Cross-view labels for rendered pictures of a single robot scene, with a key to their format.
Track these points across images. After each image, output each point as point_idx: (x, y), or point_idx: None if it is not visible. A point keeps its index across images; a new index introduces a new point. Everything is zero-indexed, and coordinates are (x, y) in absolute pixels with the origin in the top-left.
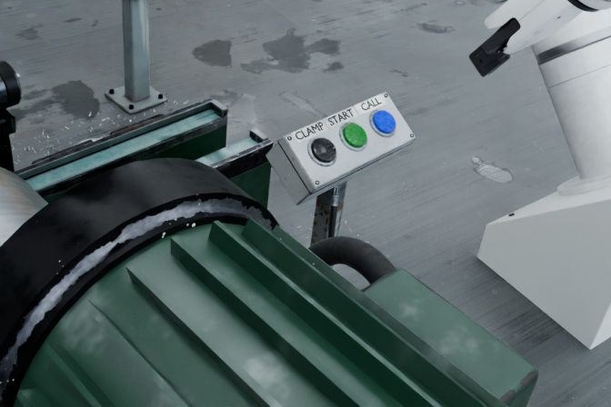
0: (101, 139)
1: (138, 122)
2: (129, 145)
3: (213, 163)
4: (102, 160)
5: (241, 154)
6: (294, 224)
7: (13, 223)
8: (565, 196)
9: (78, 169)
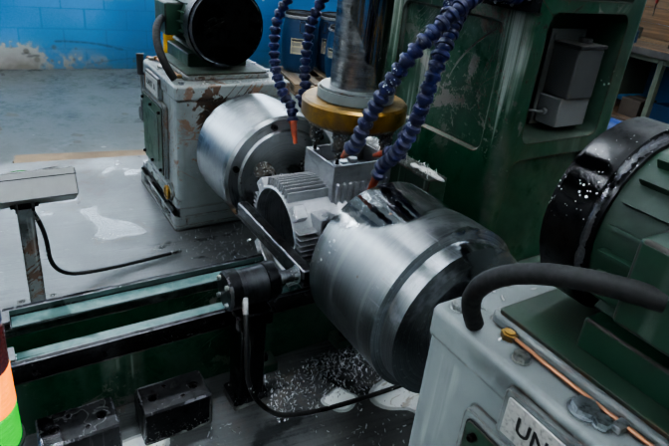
0: (152, 329)
1: (80, 435)
2: (128, 332)
3: (69, 307)
4: (158, 321)
5: (42, 301)
6: None
7: (243, 106)
8: None
9: (181, 315)
